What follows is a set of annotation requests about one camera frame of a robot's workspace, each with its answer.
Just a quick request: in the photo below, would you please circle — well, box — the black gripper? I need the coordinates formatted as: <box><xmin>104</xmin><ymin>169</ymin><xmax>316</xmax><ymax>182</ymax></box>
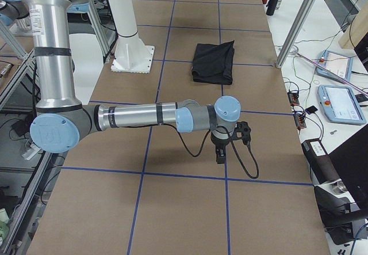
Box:
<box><xmin>212</xmin><ymin>135</ymin><xmax>230</xmax><ymax>163</ymax></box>

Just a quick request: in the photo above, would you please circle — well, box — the black t-shirt with logo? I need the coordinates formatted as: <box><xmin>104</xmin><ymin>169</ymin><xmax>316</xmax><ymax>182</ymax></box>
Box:
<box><xmin>191</xmin><ymin>40</ymin><xmax>235</xmax><ymax>85</ymax></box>

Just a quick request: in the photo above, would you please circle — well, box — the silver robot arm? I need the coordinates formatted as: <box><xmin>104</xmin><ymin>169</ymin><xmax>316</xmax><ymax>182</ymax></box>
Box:
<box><xmin>22</xmin><ymin>0</ymin><xmax>241</xmax><ymax>163</ymax></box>

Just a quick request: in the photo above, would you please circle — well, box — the black box device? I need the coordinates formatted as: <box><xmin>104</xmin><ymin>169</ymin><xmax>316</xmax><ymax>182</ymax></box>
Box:
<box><xmin>301</xmin><ymin>138</ymin><xmax>340</xmax><ymax>184</ymax></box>

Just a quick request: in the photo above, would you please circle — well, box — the near blue teach pendant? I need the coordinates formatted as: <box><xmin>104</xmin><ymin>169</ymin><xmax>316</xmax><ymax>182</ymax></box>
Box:
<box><xmin>317</xmin><ymin>85</ymin><xmax>366</xmax><ymax>125</ymax></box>

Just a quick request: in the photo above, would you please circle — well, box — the blue teach pendant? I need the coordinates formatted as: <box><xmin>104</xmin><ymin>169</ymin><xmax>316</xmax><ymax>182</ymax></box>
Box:
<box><xmin>317</xmin><ymin>50</ymin><xmax>353</xmax><ymax>81</ymax></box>
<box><xmin>317</xmin><ymin>85</ymin><xmax>366</xmax><ymax>125</ymax></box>

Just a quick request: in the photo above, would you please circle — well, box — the far blue teach pendant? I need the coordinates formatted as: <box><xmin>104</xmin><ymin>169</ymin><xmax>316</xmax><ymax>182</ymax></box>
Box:
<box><xmin>317</xmin><ymin>50</ymin><xmax>353</xmax><ymax>81</ymax></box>

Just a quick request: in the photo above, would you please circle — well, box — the black water bottle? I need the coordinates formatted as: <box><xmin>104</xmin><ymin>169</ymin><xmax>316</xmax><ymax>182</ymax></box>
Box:
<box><xmin>266</xmin><ymin>0</ymin><xmax>279</xmax><ymax>16</ymax></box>

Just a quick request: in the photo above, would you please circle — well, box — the white plastic chair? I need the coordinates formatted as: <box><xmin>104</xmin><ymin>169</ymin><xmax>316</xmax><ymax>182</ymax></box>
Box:
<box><xmin>70</xmin><ymin>33</ymin><xmax>104</xmax><ymax>105</ymax></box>

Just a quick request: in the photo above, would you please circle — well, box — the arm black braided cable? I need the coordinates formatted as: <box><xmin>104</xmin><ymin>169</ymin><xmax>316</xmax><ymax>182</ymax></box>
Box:
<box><xmin>169</xmin><ymin>122</ymin><xmax>259</xmax><ymax>180</ymax></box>

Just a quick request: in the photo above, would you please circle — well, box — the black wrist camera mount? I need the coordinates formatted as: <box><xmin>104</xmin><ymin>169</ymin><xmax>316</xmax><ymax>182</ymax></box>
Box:
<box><xmin>232</xmin><ymin>121</ymin><xmax>251</xmax><ymax>146</ymax></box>

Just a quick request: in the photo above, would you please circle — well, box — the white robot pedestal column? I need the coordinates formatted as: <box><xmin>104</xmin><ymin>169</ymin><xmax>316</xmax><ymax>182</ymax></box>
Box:
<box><xmin>108</xmin><ymin>0</ymin><xmax>155</xmax><ymax>74</ymax></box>

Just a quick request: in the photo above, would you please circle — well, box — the aluminium frame post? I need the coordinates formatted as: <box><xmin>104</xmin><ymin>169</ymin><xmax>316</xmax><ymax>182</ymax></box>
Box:
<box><xmin>275</xmin><ymin>0</ymin><xmax>315</xmax><ymax>68</ymax></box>

